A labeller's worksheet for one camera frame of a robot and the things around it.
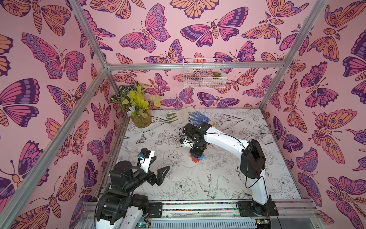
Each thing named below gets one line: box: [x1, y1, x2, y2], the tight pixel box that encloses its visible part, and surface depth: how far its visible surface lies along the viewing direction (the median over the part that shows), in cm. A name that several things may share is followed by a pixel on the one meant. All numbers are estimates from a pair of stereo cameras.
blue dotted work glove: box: [187, 110, 210, 126], surface depth 115 cm
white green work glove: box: [156, 112, 178, 125], surface depth 116 cm
